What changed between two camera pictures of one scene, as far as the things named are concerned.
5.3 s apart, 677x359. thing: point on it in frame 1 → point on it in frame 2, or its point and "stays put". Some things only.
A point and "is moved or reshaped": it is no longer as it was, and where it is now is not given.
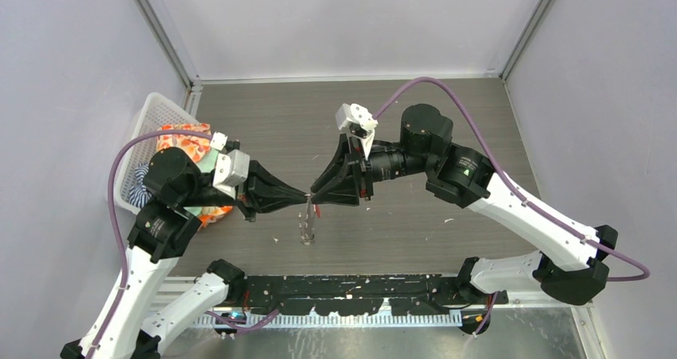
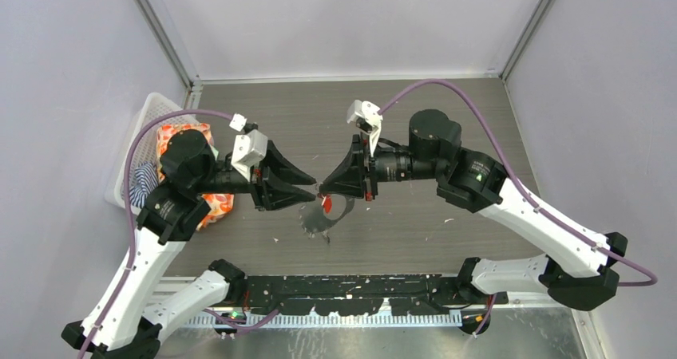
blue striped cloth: [139, 194] stays put
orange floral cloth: [195, 148] stays put
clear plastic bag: [306, 222] is moved or reshaped
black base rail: [359, 294] stays put
